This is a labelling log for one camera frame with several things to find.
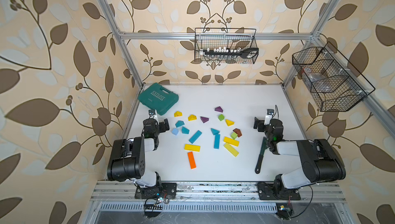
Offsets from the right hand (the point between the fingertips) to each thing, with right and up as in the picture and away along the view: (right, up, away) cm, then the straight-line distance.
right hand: (264, 118), depth 94 cm
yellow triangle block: (-55, +2, +8) cm, 55 cm away
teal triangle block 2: (-53, -4, +4) cm, 54 cm away
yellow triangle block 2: (-45, 0, +6) cm, 46 cm away
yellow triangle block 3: (-21, -4, +5) cm, 21 cm away
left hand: (-65, 0, 0) cm, 65 cm away
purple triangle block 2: (-27, +5, +11) cm, 29 cm away
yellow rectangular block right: (-21, -14, -3) cm, 25 cm away
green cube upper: (-26, 0, +7) cm, 27 cm away
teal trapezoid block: (-49, -8, +2) cm, 50 cm away
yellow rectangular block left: (-44, -17, -5) cm, 47 cm away
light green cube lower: (-19, -10, -2) cm, 22 cm away
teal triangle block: (-31, -9, +2) cm, 32 cm away
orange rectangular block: (-44, -22, -9) cm, 50 cm away
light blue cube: (-55, -8, 0) cm, 56 cm away
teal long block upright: (-29, -14, -3) cm, 32 cm away
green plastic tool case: (-69, +13, +12) cm, 71 cm away
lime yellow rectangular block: (-20, -19, -6) cm, 28 cm away
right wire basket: (+26, +18, -22) cm, 39 cm away
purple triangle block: (-37, -2, +5) cm, 37 cm away
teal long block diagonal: (-43, -11, -1) cm, 44 cm away
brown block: (-16, -8, -1) cm, 18 cm away
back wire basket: (-23, +47, +4) cm, 52 cm away
